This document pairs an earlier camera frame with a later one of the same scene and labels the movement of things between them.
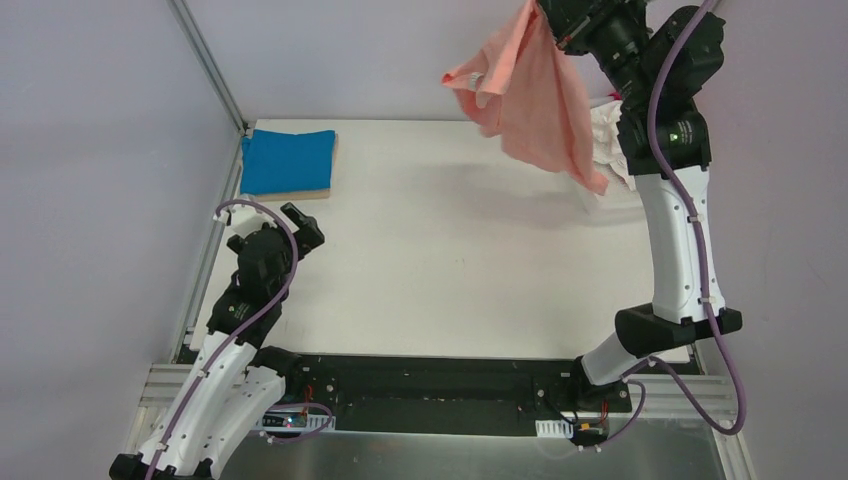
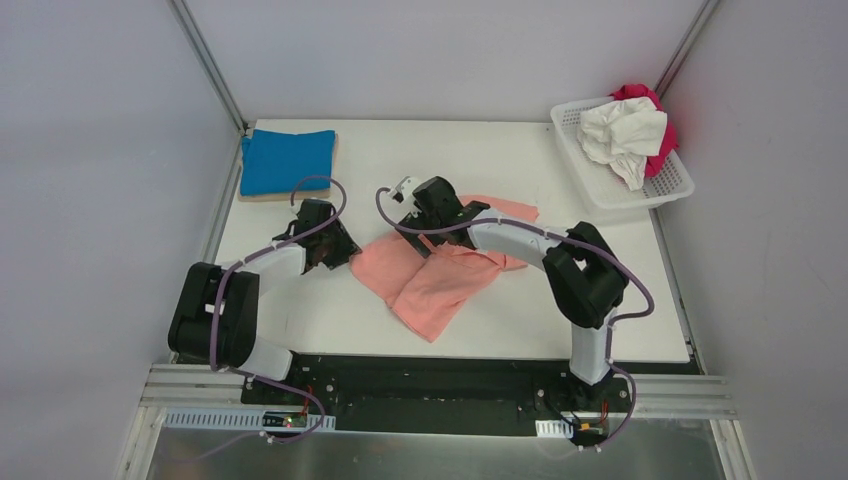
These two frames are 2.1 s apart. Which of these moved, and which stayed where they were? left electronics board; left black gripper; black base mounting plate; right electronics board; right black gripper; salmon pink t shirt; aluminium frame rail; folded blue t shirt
Moved: right black gripper; left black gripper; salmon pink t shirt
Stayed: right electronics board; black base mounting plate; aluminium frame rail; left electronics board; folded blue t shirt
